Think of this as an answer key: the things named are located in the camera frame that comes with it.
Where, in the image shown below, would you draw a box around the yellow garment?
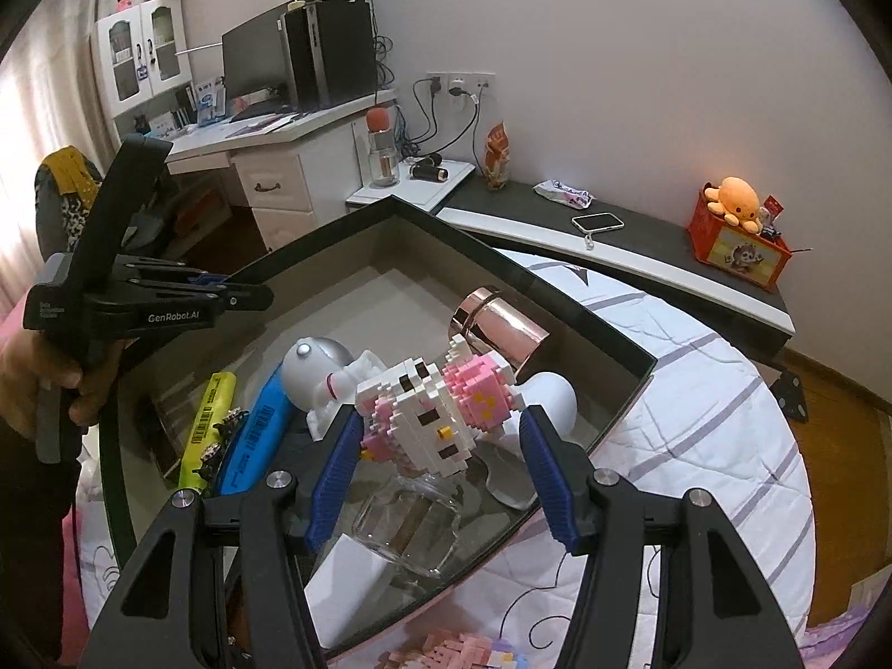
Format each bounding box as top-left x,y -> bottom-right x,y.
42,146 -> 105,196

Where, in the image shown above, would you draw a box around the person's left forearm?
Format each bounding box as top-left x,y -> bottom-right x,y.
0,421 -> 85,642

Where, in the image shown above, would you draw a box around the blue carton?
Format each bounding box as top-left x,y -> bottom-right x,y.
191,80 -> 227,125

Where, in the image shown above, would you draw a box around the white glass door cabinet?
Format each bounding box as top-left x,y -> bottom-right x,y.
94,0 -> 192,119

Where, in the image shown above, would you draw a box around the rose gold cylinder jar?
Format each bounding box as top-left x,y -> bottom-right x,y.
448,285 -> 551,377

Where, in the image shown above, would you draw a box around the white desk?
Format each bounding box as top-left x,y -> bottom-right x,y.
146,87 -> 401,255

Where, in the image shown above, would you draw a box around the blue highlighter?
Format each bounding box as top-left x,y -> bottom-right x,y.
209,366 -> 294,499

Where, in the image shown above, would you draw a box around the white charging cable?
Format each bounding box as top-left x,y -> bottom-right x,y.
469,84 -> 490,163

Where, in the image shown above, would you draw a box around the black power cable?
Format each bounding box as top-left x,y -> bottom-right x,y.
410,76 -> 447,161

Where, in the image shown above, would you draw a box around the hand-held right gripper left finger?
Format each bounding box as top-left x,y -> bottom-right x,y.
73,404 -> 365,669

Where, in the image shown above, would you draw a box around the beige curtain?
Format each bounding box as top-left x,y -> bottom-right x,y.
0,14 -> 116,322

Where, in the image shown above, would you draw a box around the pink cardboard box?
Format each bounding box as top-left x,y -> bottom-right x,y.
98,195 -> 660,660

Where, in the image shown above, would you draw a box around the black computer cables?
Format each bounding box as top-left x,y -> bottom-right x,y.
375,10 -> 400,93

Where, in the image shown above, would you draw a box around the purple mouse pad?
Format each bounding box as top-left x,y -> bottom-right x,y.
223,113 -> 297,138

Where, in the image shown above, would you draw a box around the person's left hand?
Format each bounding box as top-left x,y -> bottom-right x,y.
0,324 -> 128,433

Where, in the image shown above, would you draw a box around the dark headboard shelf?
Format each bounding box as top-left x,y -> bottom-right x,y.
432,177 -> 796,363

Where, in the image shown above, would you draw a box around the red storage box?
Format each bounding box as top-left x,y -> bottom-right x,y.
686,188 -> 792,294

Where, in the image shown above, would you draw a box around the purple patterned pouch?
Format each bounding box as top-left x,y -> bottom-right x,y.
533,177 -> 595,210

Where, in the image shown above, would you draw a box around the white wall outlet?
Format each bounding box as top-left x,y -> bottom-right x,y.
426,71 -> 497,95

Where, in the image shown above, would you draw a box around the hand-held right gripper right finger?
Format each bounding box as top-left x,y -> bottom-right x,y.
519,404 -> 813,669

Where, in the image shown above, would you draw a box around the orange octopus plush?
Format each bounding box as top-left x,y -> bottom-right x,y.
702,176 -> 762,234

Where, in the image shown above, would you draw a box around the black office chair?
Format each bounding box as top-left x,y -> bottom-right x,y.
35,153 -> 182,266

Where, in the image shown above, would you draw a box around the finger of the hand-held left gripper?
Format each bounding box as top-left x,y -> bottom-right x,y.
129,283 -> 274,313
115,258 -> 236,289

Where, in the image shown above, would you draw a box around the white charger plug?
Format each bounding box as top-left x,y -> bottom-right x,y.
304,533 -> 398,652

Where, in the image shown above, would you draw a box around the white astronaut figure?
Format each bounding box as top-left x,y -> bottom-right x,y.
280,336 -> 384,442

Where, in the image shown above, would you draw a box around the orange snack bag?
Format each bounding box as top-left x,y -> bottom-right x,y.
483,122 -> 513,191

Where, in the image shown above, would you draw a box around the clear water bottle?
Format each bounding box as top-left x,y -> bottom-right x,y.
366,108 -> 400,189

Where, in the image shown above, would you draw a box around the black metal bracket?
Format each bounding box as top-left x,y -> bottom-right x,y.
770,369 -> 809,423

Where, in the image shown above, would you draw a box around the black computer tower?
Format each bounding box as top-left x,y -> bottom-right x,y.
279,0 -> 381,113

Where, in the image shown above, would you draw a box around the yellow highlighter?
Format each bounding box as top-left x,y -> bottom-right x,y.
177,371 -> 238,496

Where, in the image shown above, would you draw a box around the clear glass jar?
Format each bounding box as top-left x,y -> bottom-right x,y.
352,474 -> 464,579

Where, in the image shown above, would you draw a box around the black computer monitor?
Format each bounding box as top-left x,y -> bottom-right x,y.
221,17 -> 294,105

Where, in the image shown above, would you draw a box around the pink block cat figure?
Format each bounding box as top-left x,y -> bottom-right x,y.
354,333 -> 520,464

